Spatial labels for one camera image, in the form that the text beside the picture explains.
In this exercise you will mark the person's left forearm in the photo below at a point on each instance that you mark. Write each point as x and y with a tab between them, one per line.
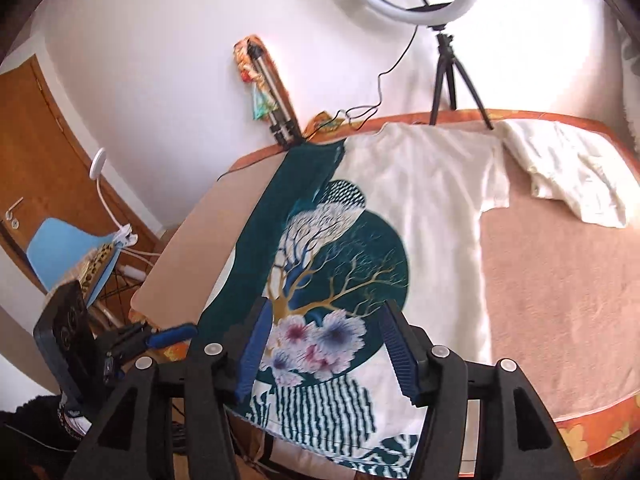
30	435

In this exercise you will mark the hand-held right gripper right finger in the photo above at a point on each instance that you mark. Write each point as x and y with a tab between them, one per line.
400	355

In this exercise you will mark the light blue chair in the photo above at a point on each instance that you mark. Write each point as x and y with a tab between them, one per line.
55	250

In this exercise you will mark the tree print white teal t-shirt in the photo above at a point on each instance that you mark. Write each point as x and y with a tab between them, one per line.
425	200

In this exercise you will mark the black mini tripod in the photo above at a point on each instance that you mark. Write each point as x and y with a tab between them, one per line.
445	67

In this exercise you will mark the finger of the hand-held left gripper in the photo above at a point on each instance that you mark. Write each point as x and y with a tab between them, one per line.
172	336

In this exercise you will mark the peach blanket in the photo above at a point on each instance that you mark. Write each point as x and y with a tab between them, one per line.
550	310

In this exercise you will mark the white clip lamp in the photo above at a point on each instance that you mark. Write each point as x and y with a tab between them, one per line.
98	160

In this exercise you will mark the leopard print cloth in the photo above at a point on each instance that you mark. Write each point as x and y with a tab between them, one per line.
95	265

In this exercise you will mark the folded silver tripod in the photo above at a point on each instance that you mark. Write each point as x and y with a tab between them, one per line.
280	120

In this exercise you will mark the cream white garment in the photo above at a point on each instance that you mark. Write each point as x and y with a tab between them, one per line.
565	170

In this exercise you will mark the wooden door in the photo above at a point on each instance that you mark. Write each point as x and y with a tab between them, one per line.
45	150

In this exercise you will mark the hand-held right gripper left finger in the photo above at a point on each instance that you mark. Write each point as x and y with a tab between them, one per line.
252	355

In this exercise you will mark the white power strip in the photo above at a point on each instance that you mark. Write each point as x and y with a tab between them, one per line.
134	272

